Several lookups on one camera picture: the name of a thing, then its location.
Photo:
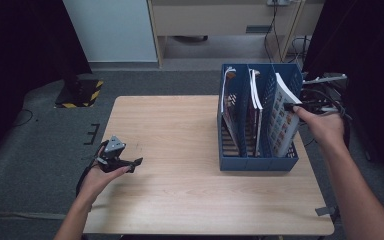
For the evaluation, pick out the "purple magazine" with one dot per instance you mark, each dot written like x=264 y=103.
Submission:
x=258 y=100
x=251 y=86

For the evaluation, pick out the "white cabinet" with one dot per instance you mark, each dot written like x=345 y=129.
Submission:
x=113 y=30

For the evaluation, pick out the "black yellow-striped stand base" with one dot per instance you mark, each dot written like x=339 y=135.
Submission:
x=80 y=91

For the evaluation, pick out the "white picture-grid book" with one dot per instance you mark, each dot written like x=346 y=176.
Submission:
x=281 y=123

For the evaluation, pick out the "blue plastic file rack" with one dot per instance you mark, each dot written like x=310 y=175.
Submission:
x=246 y=165

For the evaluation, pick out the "light wooden desk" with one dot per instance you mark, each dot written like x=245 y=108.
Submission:
x=213 y=16

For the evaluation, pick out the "dark curtain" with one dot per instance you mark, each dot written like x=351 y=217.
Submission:
x=20 y=60
x=363 y=43

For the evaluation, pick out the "person's left hand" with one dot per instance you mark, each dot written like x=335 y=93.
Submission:
x=98 y=183

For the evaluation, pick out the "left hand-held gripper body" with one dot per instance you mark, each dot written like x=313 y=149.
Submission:
x=113 y=155

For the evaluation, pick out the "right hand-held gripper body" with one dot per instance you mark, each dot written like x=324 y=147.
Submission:
x=323 y=100

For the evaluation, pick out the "person's right hand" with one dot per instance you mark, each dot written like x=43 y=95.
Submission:
x=326 y=130

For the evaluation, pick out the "grey tape piece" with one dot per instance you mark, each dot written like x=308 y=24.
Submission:
x=325 y=211

